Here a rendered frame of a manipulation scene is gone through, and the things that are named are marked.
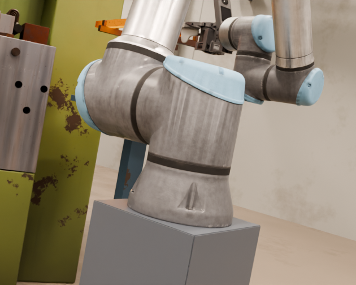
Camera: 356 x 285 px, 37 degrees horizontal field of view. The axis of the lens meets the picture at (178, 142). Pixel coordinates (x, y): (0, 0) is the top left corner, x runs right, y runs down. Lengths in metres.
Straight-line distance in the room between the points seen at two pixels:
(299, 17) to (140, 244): 0.62
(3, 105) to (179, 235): 1.17
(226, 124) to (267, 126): 3.97
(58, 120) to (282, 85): 1.09
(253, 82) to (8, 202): 1.01
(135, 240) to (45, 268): 1.39
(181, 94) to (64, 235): 1.42
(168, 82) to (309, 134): 3.83
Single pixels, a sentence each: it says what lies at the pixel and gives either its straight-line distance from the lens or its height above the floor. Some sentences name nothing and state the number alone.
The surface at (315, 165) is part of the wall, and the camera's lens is 4.66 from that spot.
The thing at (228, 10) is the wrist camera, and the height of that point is 1.08.
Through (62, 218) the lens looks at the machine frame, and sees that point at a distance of 2.21.
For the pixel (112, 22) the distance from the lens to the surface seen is 1.85.
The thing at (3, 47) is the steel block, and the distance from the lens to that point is 1.90.
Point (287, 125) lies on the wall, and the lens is 4.78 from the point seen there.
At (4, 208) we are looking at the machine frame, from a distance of 1.96.
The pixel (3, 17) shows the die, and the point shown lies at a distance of 1.97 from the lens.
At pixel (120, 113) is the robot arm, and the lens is 0.98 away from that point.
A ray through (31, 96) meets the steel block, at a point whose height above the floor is 0.73.
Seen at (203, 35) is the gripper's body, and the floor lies 1.00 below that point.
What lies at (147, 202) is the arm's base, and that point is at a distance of 0.89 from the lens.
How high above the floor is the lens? 0.78
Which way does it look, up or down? 4 degrees down
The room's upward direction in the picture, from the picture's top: 10 degrees clockwise
